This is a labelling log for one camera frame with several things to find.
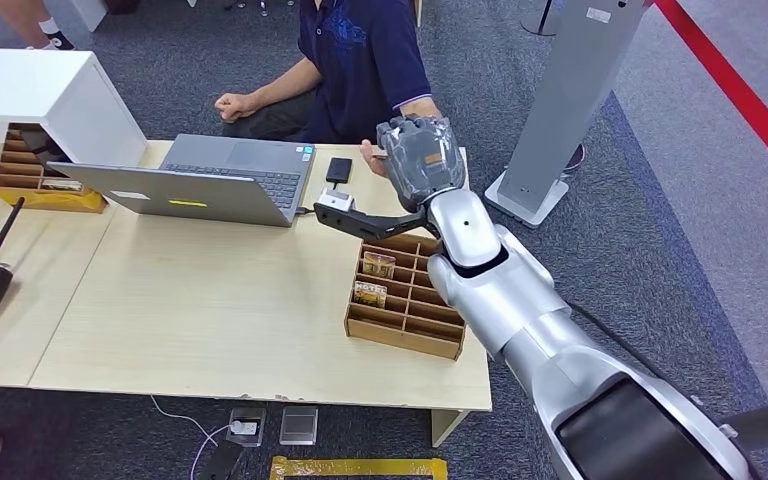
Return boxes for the black round stand base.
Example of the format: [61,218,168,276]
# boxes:
[520,0,563,38]

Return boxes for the desk leg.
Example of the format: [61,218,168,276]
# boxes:
[430,409,471,449]

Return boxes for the wooden card organizer yellow base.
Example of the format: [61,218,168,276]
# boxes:
[0,122,108,215]

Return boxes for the floor power socket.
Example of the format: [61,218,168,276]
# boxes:
[226,407,267,448]

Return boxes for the standing person's legs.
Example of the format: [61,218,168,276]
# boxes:
[0,0,76,52]

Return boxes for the person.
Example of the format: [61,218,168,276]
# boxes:
[214,0,444,179]

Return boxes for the person's left hand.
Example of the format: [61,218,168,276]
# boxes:
[360,137,391,179]

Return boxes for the white floor cable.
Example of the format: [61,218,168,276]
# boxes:
[150,395,234,480]

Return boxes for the black phone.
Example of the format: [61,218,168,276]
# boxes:
[325,156,353,185]

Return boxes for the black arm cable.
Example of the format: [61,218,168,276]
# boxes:
[566,301,703,407]

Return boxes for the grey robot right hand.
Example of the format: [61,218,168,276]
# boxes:
[376,114,469,214]

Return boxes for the hotel card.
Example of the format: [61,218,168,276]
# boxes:
[362,251,398,281]
[352,281,389,310]

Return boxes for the black charging cable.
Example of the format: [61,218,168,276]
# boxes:
[296,181,342,217]

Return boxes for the metal floor plate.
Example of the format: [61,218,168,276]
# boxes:
[279,405,320,446]

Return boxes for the white box cabinet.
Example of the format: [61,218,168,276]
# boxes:
[0,47,149,168]

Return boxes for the person's right hand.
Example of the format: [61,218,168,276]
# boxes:
[214,92,261,124]

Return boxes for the grey kiosk stand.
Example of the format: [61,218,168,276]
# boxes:
[484,0,654,230]

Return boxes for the grey laptop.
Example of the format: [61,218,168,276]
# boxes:
[47,133,316,229]

